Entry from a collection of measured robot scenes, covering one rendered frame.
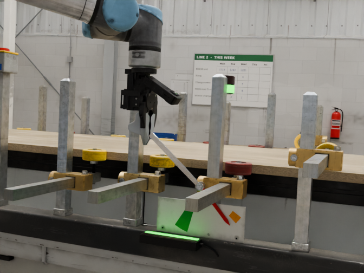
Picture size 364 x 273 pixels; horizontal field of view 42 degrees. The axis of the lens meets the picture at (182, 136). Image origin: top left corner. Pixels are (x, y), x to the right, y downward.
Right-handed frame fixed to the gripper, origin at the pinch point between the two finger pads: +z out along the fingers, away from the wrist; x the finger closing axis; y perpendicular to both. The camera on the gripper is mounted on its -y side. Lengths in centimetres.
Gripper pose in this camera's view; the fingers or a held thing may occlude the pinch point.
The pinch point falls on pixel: (147, 141)
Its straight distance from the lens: 133.6
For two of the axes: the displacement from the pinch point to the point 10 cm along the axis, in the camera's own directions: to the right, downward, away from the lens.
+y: -9.3, -0.7, 3.5
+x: -3.6, 0.3, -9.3
